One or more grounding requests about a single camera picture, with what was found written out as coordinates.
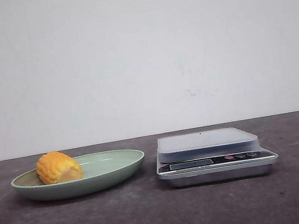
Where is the yellow corn cob piece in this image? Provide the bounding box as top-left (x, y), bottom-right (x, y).
top-left (36, 151), bottom-right (83, 185)

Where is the silver digital kitchen scale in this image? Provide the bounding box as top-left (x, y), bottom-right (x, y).
top-left (156, 127), bottom-right (279, 188)

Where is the green shallow plate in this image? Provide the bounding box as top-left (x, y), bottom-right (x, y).
top-left (11, 149), bottom-right (145, 201)

